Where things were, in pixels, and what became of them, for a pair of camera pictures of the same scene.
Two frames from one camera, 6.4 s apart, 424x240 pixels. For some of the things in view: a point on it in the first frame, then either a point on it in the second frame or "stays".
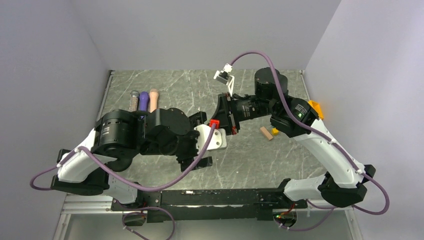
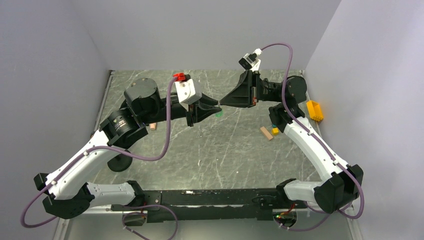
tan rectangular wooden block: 266,133 stays
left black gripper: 186,160 -> 196,114
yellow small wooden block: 275,131 stays
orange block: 317,108 stays
